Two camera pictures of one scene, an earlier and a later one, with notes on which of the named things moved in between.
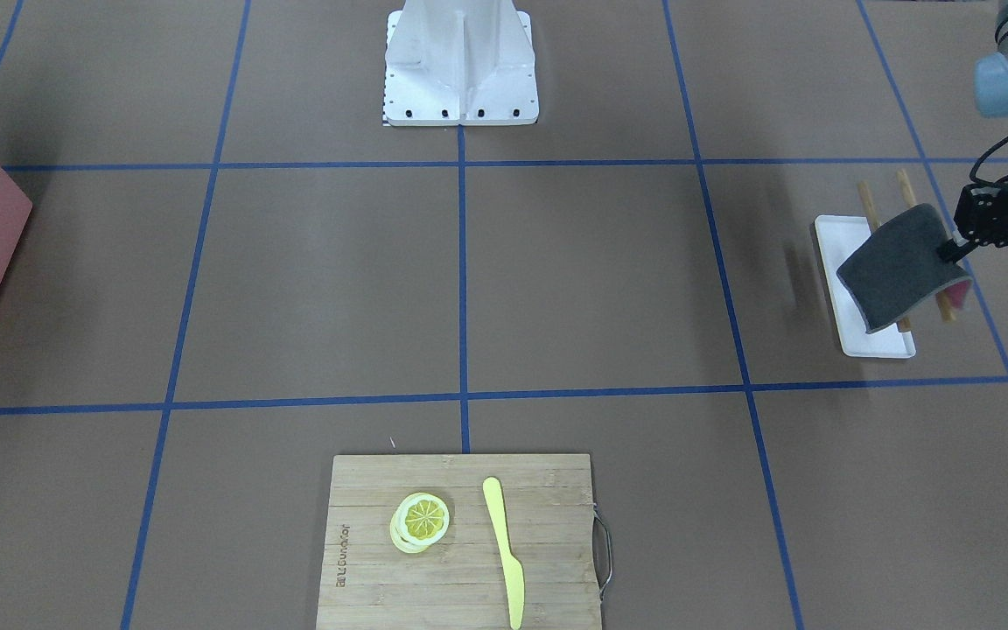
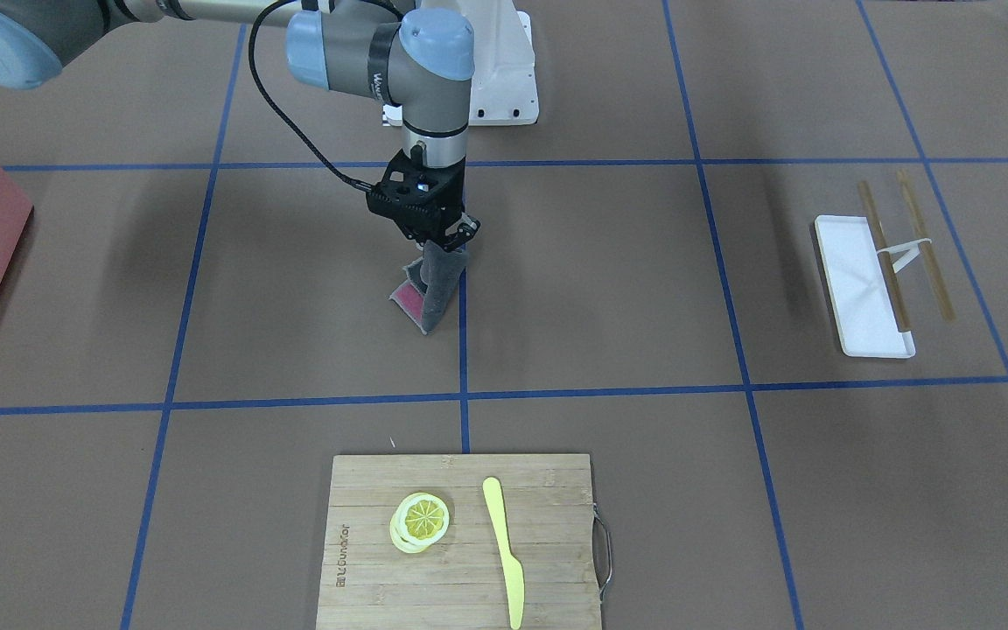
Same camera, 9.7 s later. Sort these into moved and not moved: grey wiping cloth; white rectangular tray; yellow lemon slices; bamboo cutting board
Moved: grey wiping cloth
Not moved: white rectangular tray; bamboo cutting board; yellow lemon slices
